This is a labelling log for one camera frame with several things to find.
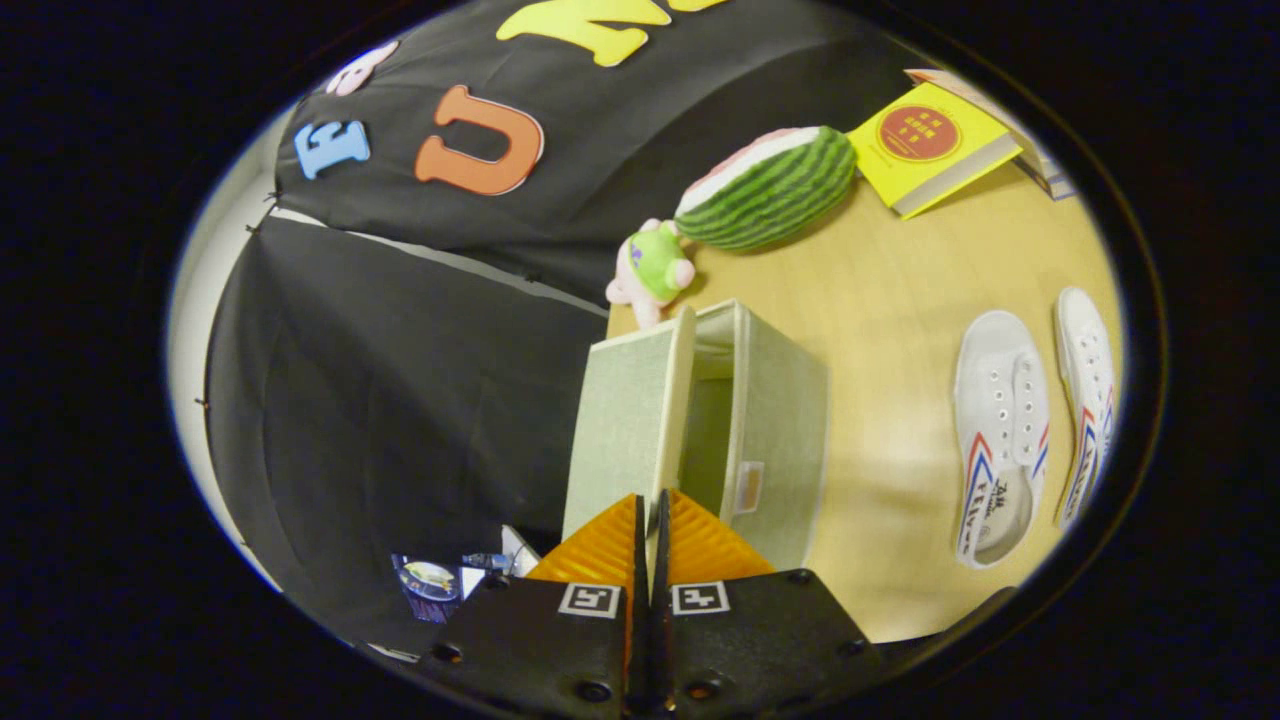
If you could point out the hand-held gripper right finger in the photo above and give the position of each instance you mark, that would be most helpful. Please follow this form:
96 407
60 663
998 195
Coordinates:
760 640

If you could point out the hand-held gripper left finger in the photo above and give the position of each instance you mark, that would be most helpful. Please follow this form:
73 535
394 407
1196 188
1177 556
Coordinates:
540 640

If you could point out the pale green fabric storage box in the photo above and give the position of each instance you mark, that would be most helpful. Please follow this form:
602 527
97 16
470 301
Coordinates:
780 420

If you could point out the white canvas shoe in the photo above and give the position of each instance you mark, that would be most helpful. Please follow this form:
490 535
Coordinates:
1000 420
1090 400

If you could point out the blue printed card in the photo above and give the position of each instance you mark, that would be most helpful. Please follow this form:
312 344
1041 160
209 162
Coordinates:
430 585

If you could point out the pink and green plush toy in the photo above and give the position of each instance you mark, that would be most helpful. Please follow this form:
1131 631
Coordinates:
655 265

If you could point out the watermelon slice plush toy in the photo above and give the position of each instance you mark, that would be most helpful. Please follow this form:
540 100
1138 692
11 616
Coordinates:
770 190

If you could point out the yellow book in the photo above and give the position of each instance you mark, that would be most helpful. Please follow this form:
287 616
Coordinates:
930 140

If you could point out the blue-grey book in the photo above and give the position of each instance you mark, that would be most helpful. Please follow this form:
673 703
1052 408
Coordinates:
1052 182

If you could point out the beige book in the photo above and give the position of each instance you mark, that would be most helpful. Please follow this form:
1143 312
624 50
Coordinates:
990 100

